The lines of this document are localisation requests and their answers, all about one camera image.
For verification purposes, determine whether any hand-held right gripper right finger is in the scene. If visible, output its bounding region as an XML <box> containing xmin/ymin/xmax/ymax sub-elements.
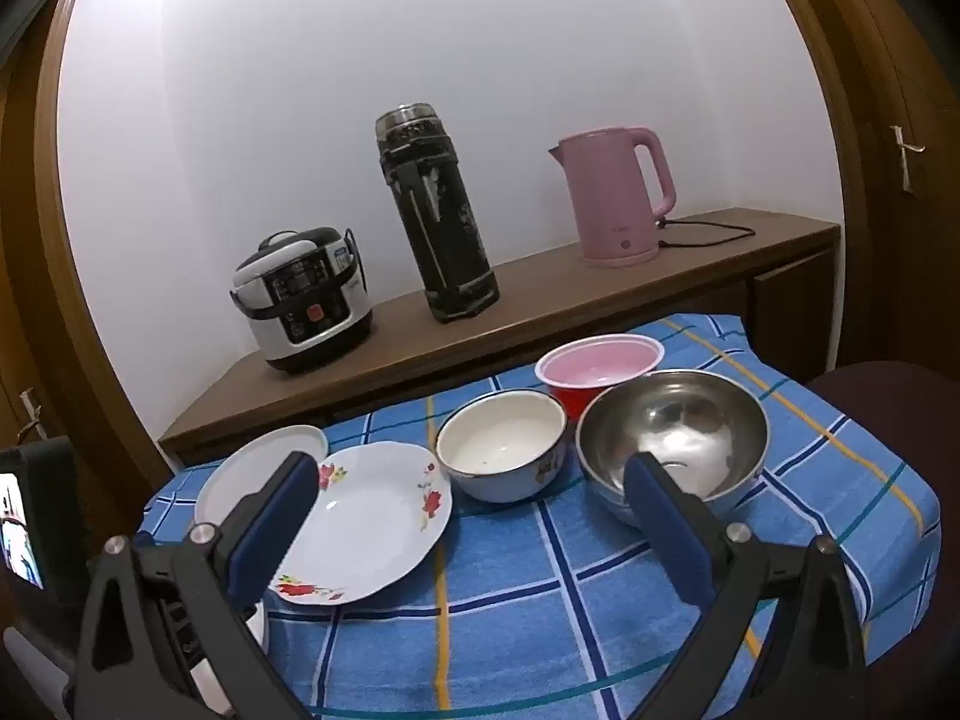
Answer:
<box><xmin>622</xmin><ymin>454</ymin><xmax>871</xmax><ymax>720</ymax></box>

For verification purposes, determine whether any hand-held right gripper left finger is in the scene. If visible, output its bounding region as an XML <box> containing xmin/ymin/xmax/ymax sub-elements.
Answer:
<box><xmin>75</xmin><ymin>452</ymin><xmax>331</xmax><ymax>720</ymax></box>

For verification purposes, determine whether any plain white plate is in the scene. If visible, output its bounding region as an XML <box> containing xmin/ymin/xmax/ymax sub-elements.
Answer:
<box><xmin>193</xmin><ymin>425</ymin><xmax>331</xmax><ymax>541</ymax></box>

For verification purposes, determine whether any floral white plate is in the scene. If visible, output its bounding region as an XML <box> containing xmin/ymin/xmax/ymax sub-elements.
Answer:
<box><xmin>259</xmin><ymin>441</ymin><xmax>453</xmax><ymax>605</ymax></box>

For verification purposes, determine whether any stainless steel bowl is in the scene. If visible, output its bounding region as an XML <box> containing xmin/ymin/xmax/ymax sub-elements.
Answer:
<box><xmin>576</xmin><ymin>370</ymin><xmax>771</xmax><ymax>527</ymax></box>

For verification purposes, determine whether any red plastic bowl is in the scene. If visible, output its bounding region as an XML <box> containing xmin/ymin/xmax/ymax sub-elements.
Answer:
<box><xmin>535</xmin><ymin>334</ymin><xmax>668</xmax><ymax>421</ymax></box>

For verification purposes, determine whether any white enamel bowl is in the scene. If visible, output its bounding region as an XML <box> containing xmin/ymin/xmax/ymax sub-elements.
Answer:
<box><xmin>435</xmin><ymin>388</ymin><xmax>569</xmax><ymax>503</ymax></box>

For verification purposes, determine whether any blue plaid tablecloth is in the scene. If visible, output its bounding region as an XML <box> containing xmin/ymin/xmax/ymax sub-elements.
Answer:
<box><xmin>139</xmin><ymin>313</ymin><xmax>942</xmax><ymax>720</ymax></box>

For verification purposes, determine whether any black and white rice cooker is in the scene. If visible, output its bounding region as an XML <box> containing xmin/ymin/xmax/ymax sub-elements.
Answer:
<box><xmin>230</xmin><ymin>227</ymin><xmax>378</xmax><ymax>374</ymax></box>

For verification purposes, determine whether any wooden door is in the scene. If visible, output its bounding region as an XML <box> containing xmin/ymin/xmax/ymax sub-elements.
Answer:
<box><xmin>0</xmin><ymin>67</ymin><xmax>151</xmax><ymax>541</ymax></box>
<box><xmin>765</xmin><ymin>0</ymin><xmax>960</xmax><ymax>391</ymax></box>

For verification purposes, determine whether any wooden sideboard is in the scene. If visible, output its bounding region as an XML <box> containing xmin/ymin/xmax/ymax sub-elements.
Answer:
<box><xmin>157</xmin><ymin>206</ymin><xmax>841</xmax><ymax>466</ymax></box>

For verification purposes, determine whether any pink electric kettle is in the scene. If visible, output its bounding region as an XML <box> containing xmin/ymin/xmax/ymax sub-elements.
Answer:
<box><xmin>548</xmin><ymin>126</ymin><xmax>680</xmax><ymax>269</ymax></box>

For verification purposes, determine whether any tall black thermos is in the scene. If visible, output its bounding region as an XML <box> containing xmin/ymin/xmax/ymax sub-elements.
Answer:
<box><xmin>375</xmin><ymin>103</ymin><xmax>501</xmax><ymax>325</ymax></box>

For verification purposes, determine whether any metal door handle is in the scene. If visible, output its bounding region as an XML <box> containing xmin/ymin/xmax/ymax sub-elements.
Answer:
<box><xmin>16</xmin><ymin>388</ymin><xmax>50</xmax><ymax>443</ymax></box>
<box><xmin>890</xmin><ymin>124</ymin><xmax>925</xmax><ymax>196</ymax></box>

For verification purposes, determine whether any black kettle power cable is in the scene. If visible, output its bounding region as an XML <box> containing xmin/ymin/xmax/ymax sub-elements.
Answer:
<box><xmin>656</xmin><ymin>216</ymin><xmax>757</xmax><ymax>248</ymax></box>

